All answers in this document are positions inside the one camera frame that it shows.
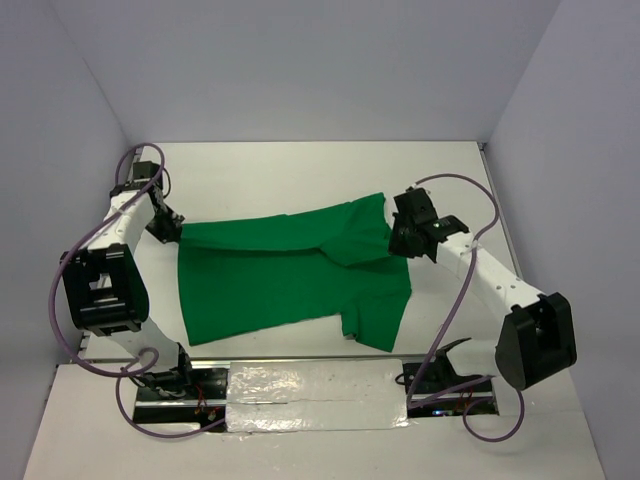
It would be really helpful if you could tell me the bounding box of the green t-shirt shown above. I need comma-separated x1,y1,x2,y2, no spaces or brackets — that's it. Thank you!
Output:
177,193,412,352

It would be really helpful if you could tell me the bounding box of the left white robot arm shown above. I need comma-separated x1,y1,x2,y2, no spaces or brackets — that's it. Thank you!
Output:
62,161,196,399

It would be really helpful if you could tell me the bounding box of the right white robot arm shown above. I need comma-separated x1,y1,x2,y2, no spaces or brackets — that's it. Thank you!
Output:
389,188,577,391

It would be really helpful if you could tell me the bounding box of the silver tape covered panel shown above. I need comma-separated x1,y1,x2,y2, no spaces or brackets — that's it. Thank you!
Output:
225,359,409,433

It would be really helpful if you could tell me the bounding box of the aluminium table frame rail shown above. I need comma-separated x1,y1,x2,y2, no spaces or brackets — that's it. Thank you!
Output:
477,142,544,289

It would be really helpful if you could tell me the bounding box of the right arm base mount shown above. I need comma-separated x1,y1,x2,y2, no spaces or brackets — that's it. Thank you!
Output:
408,338,498,418

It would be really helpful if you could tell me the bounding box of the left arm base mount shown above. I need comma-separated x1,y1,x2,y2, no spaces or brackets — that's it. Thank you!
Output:
132,367,229,431

